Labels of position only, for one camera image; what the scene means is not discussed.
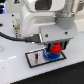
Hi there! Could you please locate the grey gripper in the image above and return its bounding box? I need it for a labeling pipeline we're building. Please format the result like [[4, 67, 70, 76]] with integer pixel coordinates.
[[39, 25, 76, 51]]

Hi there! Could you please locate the red gear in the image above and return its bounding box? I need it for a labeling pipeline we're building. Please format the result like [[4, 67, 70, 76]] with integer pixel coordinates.
[[50, 42, 62, 53]]

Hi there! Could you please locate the blue gear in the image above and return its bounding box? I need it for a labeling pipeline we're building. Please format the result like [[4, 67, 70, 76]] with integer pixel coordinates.
[[43, 50, 60, 61]]

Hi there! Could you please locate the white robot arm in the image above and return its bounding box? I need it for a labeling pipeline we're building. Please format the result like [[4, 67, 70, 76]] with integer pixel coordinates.
[[20, 0, 84, 45]]

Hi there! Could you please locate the left metal peg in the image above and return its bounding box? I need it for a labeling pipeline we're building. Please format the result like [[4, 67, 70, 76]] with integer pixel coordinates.
[[34, 52, 39, 61]]

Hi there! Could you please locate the beige electrical connector block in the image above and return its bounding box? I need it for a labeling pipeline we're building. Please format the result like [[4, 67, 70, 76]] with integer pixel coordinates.
[[13, 18, 20, 33]]

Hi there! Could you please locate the black cable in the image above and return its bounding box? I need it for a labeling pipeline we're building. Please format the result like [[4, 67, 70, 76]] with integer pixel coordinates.
[[0, 30, 40, 43]]

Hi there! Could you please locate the black-framed peg base plate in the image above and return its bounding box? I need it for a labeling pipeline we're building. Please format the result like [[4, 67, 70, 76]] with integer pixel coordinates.
[[26, 49, 66, 68]]

